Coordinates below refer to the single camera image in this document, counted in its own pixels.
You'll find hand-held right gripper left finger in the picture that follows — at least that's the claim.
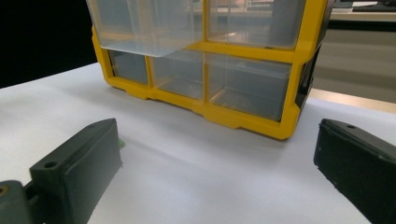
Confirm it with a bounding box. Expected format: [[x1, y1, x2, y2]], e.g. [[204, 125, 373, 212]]
[[29, 118, 123, 224]]

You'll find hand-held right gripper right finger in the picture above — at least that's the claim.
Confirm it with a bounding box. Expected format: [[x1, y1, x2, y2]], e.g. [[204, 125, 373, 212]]
[[313, 118, 396, 224]]

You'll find white table sheet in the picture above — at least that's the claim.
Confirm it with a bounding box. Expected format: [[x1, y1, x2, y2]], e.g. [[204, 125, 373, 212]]
[[0, 62, 396, 224]]

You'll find large clear plastic drawer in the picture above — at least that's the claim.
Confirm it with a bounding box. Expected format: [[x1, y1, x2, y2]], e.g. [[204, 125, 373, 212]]
[[205, 52, 293, 122]]

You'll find medium clear plastic drawer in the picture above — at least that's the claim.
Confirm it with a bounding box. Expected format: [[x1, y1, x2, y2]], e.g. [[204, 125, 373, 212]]
[[149, 49, 205, 101]]

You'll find beige office desk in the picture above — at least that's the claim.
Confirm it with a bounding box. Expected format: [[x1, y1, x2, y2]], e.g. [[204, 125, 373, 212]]
[[328, 7, 396, 32]]

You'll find yellow black drawer cabinet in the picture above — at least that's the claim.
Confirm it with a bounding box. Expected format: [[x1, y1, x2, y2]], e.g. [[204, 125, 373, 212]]
[[91, 0, 331, 141]]

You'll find black keyboard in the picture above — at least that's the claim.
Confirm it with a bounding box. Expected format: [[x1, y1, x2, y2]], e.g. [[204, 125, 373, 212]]
[[352, 5, 396, 13]]

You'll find closed clear square drawer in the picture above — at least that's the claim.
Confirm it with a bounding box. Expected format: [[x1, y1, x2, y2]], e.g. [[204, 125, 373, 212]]
[[206, 0, 306, 50]]

